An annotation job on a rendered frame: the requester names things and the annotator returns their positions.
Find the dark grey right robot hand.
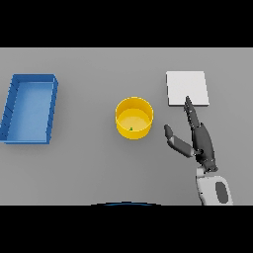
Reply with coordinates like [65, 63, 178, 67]
[163, 95, 218, 174]

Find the pale square scale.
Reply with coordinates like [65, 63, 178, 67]
[165, 70, 211, 108]

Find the yellow bowl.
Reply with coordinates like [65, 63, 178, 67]
[115, 96, 155, 140]

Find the blue tray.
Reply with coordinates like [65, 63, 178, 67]
[0, 73, 59, 145]

